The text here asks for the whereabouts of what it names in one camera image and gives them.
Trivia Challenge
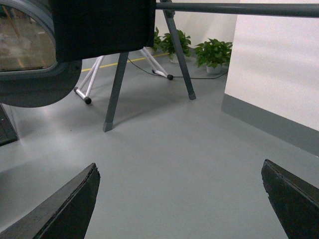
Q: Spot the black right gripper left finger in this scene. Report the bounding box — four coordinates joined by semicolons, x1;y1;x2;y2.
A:
0;163;100;239

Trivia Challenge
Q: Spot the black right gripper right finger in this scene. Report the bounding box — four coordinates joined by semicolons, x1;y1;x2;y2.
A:
261;159;319;239

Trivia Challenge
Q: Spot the grey clothes hanger rack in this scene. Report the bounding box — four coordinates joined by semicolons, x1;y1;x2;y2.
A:
103;0;319;132

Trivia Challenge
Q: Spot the grey dryer door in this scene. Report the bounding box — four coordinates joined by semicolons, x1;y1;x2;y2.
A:
0;0;82;108

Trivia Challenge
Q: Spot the potted green plant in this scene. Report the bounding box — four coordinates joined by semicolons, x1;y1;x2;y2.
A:
194;38;233;75
159;29;192;63
146;26;161;55

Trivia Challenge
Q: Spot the black hanging garment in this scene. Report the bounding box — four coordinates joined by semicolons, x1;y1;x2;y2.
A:
49;0;156;63

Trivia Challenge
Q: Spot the black floor cable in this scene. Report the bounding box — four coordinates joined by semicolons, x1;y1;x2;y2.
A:
127;57;229;80

